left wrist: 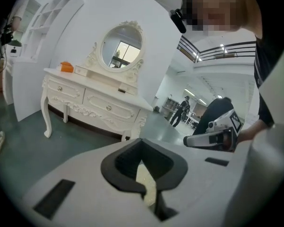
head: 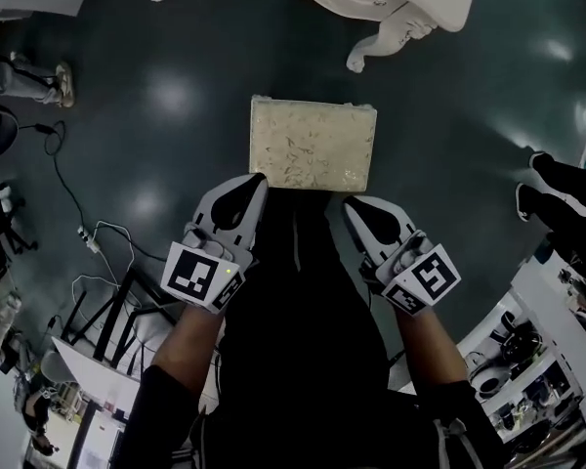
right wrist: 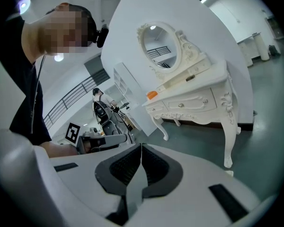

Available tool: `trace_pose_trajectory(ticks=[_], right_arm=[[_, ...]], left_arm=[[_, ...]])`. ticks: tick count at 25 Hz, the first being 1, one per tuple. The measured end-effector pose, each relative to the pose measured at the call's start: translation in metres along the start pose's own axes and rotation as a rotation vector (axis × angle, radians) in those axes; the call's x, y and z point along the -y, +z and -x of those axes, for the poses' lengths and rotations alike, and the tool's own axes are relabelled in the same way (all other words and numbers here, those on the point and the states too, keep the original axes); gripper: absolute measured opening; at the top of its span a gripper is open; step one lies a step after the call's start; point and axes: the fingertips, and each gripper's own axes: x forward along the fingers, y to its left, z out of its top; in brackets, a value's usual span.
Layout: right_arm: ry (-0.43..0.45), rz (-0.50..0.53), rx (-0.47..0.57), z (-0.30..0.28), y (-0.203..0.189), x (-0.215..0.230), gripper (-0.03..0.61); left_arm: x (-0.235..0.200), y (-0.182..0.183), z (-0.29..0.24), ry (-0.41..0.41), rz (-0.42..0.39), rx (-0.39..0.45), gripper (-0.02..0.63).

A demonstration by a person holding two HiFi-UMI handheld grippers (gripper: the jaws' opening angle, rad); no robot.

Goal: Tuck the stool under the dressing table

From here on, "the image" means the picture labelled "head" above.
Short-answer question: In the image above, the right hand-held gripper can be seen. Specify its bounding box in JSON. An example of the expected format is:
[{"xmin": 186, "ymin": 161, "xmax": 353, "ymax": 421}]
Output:
[{"xmin": 342, "ymin": 196, "xmax": 463, "ymax": 318}]

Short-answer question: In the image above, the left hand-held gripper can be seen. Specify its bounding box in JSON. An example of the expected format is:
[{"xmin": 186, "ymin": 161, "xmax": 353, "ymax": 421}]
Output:
[{"xmin": 159, "ymin": 173, "xmax": 271, "ymax": 316}]

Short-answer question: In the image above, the cream upholstered stool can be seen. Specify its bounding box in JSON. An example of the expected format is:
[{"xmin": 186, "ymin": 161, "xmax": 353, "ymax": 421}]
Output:
[{"xmin": 248, "ymin": 94, "xmax": 378, "ymax": 193}]

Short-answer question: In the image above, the person's right forearm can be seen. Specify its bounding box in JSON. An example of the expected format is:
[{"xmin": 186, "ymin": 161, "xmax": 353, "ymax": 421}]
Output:
[{"xmin": 394, "ymin": 308, "xmax": 470, "ymax": 395}]

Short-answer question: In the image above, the person's left forearm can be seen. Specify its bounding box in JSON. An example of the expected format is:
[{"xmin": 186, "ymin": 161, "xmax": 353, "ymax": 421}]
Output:
[{"xmin": 150, "ymin": 303, "xmax": 226, "ymax": 385}]

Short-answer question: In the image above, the white power strip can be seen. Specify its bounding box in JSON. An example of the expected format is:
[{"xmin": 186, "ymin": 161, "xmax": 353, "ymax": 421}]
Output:
[{"xmin": 76, "ymin": 226, "xmax": 102, "ymax": 253}]

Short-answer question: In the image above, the person's black clothing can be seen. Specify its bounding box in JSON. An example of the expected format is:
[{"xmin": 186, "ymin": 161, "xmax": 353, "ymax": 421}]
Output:
[{"xmin": 119, "ymin": 191, "xmax": 514, "ymax": 469}]

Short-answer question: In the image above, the white equipment shelf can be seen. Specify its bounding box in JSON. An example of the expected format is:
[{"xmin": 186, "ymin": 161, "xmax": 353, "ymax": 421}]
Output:
[{"xmin": 456, "ymin": 251, "xmax": 586, "ymax": 469}]

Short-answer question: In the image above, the white marble table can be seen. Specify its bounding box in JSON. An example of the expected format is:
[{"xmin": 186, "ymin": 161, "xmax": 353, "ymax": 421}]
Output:
[{"xmin": 51, "ymin": 334, "xmax": 143, "ymax": 409}]

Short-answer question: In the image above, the black metal table frame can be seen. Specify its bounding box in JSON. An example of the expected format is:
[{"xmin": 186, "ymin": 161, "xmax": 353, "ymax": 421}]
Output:
[{"xmin": 60, "ymin": 266, "xmax": 182, "ymax": 375}]

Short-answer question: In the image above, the black floor cable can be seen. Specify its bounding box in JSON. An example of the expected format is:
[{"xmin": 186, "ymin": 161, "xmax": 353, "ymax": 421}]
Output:
[{"xmin": 18, "ymin": 119, "xmax": 99, "ymax": 243}]

